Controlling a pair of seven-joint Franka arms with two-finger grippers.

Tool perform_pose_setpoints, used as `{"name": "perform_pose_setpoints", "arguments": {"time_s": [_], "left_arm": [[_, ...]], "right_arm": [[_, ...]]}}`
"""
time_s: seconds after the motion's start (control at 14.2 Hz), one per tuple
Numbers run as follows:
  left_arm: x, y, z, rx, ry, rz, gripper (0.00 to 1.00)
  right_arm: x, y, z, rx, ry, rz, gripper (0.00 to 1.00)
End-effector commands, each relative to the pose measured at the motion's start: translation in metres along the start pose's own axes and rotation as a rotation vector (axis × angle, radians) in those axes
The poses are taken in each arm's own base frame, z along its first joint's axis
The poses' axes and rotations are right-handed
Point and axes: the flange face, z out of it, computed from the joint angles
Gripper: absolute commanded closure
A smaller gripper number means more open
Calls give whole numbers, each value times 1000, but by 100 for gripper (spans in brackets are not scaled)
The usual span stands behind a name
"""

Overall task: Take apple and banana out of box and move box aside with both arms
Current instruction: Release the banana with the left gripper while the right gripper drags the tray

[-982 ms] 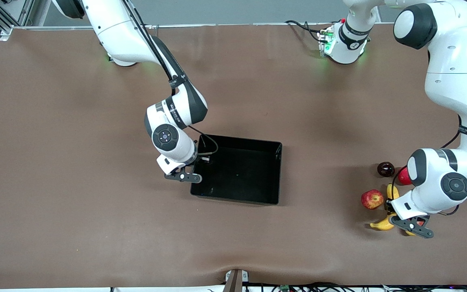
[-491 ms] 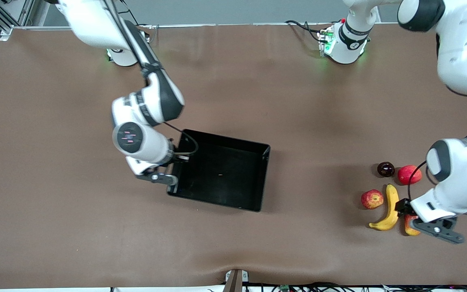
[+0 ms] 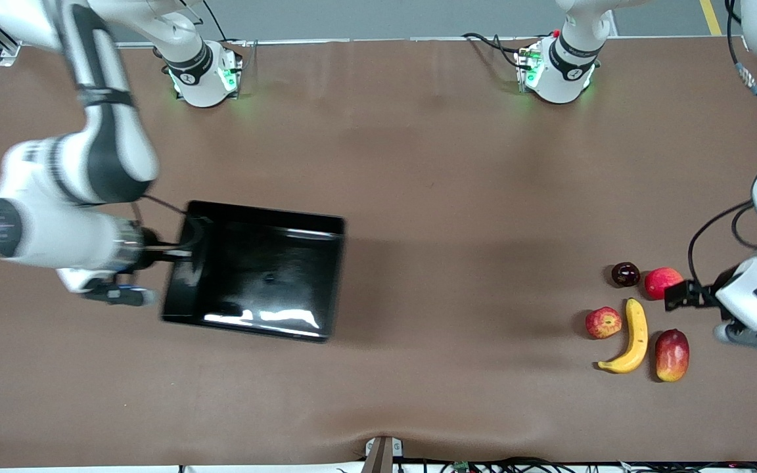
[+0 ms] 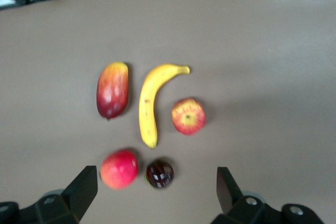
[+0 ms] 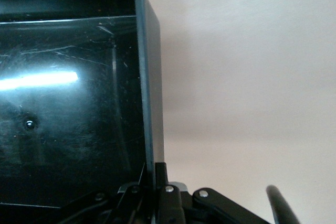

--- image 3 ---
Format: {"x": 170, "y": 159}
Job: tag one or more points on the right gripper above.
{"x": 153, "y": 251}

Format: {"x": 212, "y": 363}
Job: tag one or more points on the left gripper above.
{"x": 704, "y": 295}

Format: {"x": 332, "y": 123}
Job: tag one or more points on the yellow banana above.
{"x": 638, "y": 335}

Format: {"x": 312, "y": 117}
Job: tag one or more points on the small red yellow apple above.
{"x": 603, "y": 322}

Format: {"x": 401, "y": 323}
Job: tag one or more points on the black plastic box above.
{"x": 253, "y": 276}

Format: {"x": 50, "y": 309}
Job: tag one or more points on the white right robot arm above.
{"x": 109, "y": 151}

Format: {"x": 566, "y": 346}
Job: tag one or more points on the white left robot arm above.
{"x": 566, "y": 62}

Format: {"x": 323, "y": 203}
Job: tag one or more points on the red peach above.
{"x": 662, "y": 281}

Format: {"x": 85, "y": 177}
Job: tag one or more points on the red yellow mango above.
{"x": 672, "y": 355}

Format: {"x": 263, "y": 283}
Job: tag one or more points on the dark purple plum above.
{"x": 625, "y": 274}

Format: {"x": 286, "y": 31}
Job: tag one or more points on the small green circuit board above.
{"x": 461, "y": 466}

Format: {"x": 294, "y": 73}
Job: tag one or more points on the brown table cover mat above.
{"x": 418, "y": 394}

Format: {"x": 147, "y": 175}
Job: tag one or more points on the aluminium camera post bracket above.
{"x": 382, "y": 456}

